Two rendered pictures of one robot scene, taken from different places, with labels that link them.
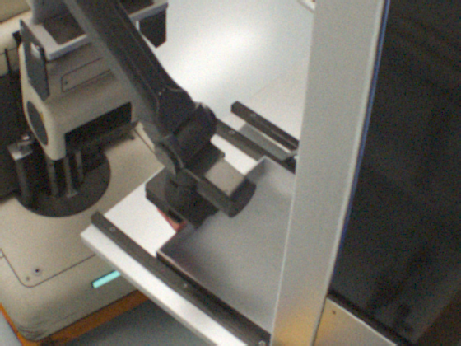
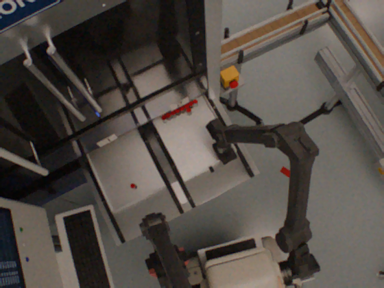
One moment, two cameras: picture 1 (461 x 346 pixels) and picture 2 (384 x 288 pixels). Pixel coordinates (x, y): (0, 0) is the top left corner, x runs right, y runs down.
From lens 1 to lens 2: 1.31 m
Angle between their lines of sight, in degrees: 54
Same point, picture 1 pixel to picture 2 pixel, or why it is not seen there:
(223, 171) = (217, 125)
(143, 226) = (235, 169)
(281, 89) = not seen: hidden behind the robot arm
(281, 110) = (164, 206)
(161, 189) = (232, 153)
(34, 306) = (267, 240)
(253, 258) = (203, 142)
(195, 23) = not seen: outside the picture
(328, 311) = not seen: hidden behind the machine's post
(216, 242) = (212, 153)
